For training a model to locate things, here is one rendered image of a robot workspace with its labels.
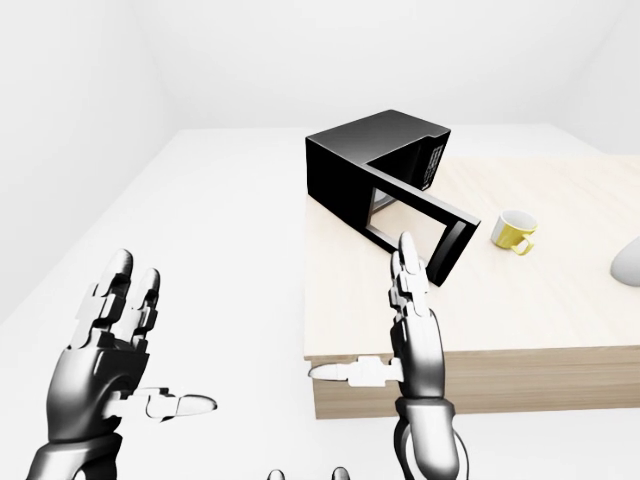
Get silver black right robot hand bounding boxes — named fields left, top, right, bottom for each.
left=307, top=230, right=448, bottom=402

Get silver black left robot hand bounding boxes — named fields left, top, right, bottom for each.
left=45, top=248, right=219, bottom=447

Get black microwave door with window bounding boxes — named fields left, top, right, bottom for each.
left=360, top=160, right=483, bottom=290

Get black microwave body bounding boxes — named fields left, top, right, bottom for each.
left=305, top=109, right=454, bottom=237

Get yellow mug with white inside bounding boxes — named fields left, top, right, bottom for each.
left=489, top=209, right=540, bottom=257

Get pale grey rounded object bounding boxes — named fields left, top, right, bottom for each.
left=608, top=245, right=640, bottom=289

